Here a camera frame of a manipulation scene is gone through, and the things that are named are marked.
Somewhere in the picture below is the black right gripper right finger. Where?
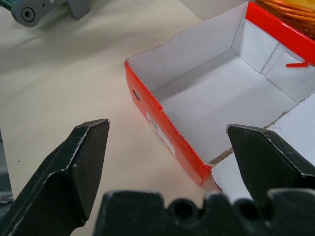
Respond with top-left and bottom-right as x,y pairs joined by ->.
226,124 -> 315,204

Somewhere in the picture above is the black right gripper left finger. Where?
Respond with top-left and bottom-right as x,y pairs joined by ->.
0,118 -> 111,236

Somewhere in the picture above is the orange shoe box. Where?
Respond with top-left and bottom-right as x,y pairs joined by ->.
124,1 -> 315,192

